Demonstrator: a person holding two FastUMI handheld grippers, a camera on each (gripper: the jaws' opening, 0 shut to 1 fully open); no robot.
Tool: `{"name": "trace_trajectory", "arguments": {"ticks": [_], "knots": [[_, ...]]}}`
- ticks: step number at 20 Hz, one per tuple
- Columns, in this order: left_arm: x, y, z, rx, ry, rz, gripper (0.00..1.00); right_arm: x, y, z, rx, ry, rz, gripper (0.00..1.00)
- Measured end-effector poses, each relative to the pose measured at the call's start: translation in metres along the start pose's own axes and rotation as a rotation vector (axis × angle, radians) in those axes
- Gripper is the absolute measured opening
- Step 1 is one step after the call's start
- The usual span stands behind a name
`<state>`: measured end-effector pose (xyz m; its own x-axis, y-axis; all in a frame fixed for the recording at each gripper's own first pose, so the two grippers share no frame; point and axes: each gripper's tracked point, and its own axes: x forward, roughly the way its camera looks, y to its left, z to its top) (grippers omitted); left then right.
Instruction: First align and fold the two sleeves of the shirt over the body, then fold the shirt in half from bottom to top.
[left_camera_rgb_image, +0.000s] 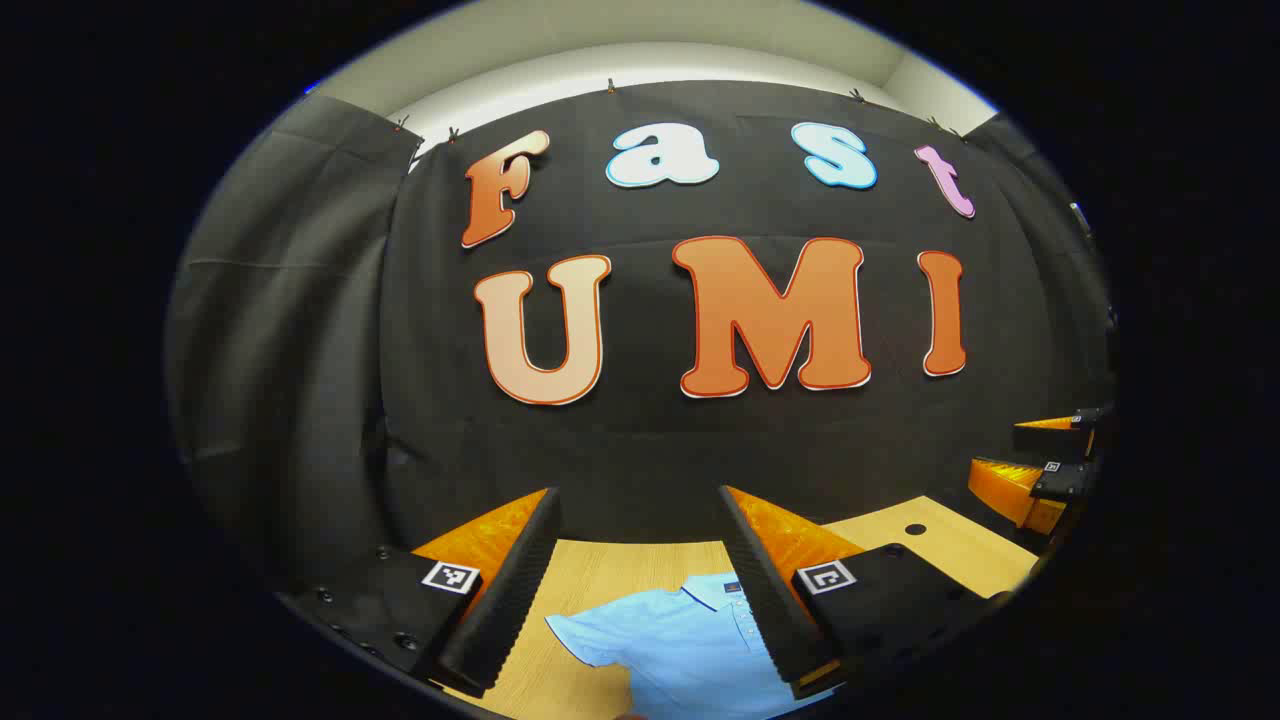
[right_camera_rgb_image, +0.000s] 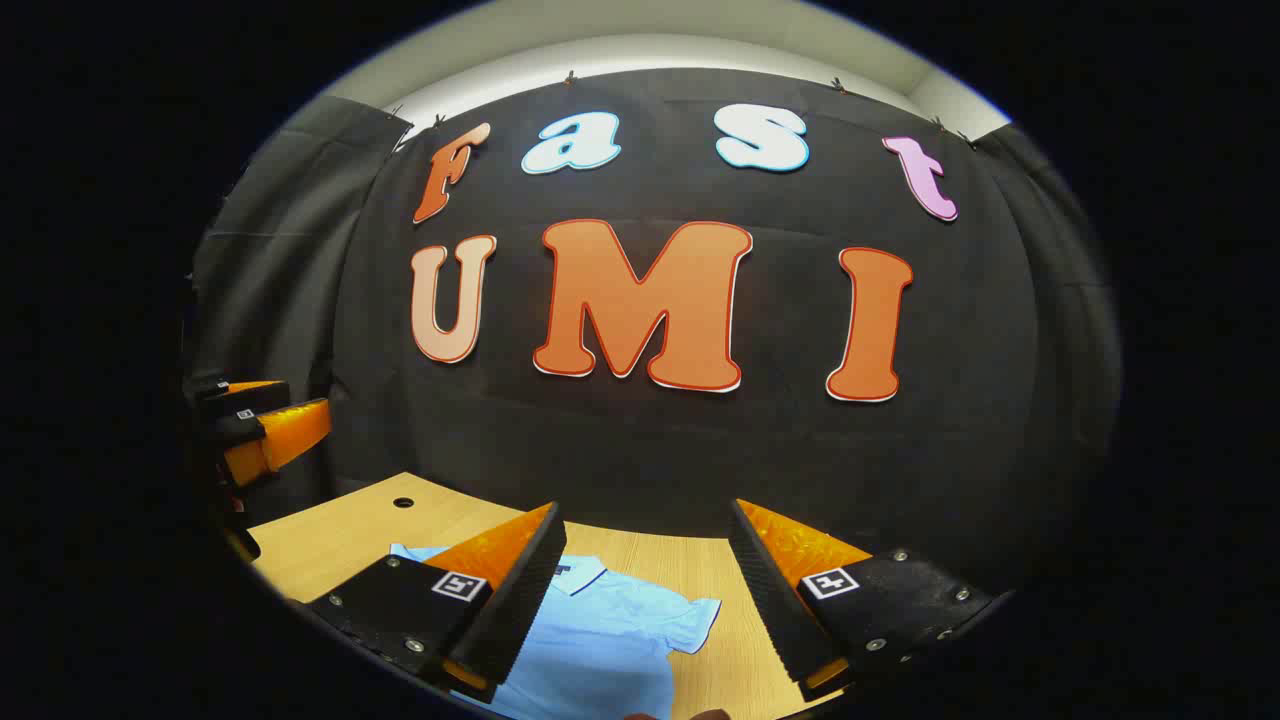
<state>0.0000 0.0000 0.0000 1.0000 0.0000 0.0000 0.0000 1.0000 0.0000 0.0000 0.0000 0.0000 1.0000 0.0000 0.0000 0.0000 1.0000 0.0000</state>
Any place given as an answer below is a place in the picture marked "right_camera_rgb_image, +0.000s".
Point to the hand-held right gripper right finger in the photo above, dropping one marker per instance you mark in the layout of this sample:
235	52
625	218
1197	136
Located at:
775	610

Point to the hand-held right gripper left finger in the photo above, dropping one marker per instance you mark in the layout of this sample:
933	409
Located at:
520	610

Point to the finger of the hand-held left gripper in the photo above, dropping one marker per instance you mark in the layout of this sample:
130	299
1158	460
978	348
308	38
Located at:
240	402
285	440

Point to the light blue T-shirt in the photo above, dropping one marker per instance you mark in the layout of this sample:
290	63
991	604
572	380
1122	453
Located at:
610	640

